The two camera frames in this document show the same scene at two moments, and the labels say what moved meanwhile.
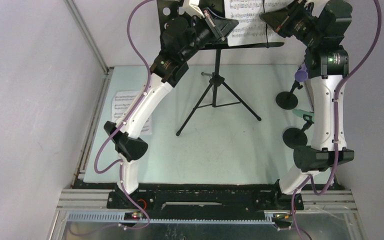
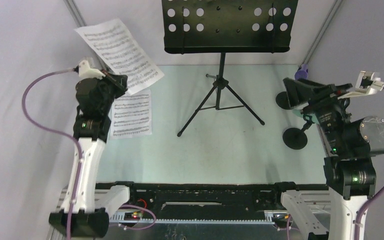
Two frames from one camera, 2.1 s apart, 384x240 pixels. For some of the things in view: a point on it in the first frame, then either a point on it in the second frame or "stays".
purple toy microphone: x=301 y=75 stays
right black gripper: x=279 y=20 -> x=315 y=94
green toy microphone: x=300 y=113 stays
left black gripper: x=218 y=27 -> x=120 y=82
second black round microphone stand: x=294 y=137 stays
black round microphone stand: x=287 y=100 stays
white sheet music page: x=251 y=29 -> x=122 y=54
